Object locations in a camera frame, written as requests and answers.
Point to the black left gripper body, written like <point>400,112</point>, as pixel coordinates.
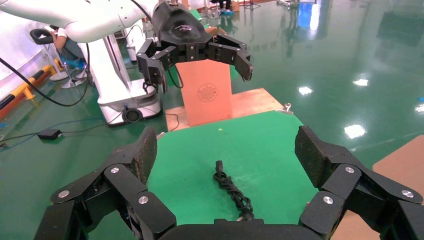
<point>182,30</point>

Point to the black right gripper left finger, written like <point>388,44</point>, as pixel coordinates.
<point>122,179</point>

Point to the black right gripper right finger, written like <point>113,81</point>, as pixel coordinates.
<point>334,172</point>

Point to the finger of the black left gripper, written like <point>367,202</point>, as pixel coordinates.
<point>232,53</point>
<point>152,63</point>

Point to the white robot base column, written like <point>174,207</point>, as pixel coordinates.
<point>112,82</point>

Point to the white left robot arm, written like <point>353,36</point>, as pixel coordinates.
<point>82,20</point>

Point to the person with blue shoe covers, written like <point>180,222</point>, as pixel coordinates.
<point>227,11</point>

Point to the brown wooden board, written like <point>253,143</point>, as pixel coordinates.
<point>251,101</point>

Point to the silver metal binder clip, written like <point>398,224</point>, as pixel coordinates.
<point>285,109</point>

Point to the seated person in white shirt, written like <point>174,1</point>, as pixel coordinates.
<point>71,51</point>

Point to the black power adapter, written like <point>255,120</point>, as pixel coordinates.
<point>49,134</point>

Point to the green table cloth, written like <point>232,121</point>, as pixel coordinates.
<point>232,149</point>

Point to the black curved padded rest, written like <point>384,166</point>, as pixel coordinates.
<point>39,36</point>

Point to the yellow and black barrier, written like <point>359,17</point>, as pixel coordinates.
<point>20,89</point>

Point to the white pedestal fan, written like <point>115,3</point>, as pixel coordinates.
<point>59,76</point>

